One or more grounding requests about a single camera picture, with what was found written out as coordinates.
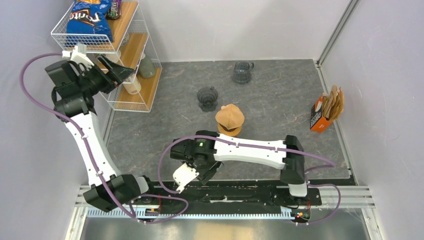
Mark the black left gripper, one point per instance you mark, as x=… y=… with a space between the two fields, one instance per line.
x=105 y=73

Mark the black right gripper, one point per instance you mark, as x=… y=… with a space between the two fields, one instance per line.
x=204 y=171

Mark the wooden ring dripper holder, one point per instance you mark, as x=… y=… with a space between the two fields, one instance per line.
x=232 y=132

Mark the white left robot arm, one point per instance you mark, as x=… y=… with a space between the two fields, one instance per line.
x=76 y=81

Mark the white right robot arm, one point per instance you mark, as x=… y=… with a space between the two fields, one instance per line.
x=203 y=154

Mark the smoky glass dripper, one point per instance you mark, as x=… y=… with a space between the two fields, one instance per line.
x=207 y=98

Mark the coffee paper filter box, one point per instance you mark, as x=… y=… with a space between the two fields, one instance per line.
x=318 y=122

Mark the brown paper coffee filters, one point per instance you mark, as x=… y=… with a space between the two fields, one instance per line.
x=333 y=103

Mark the beige paper cup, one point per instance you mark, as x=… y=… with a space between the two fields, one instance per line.
x=132 y=85

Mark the white ceramic mug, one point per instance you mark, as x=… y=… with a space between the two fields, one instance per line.
x=114 y=57

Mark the green ceramic vase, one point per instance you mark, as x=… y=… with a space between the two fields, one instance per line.
x=146 y=67

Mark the blue chips bag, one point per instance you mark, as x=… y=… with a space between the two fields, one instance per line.
x=88 y=17

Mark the dark snack packet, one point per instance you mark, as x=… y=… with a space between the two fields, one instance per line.
x=114 y=11

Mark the clear glass pitcher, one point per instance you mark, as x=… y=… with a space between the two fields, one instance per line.
x=242 y=72

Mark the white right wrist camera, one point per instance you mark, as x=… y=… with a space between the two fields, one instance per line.
x=183 y=176

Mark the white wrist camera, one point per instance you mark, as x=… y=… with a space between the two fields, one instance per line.
x=78 y=54
x=183 y=176

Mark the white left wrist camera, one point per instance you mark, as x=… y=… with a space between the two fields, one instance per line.
x=78 y=54

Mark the white wire wooden shelf rack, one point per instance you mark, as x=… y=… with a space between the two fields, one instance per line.
x=130 y=46

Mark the aluminium frame rail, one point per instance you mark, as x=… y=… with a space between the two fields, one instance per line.
x=348 y=212

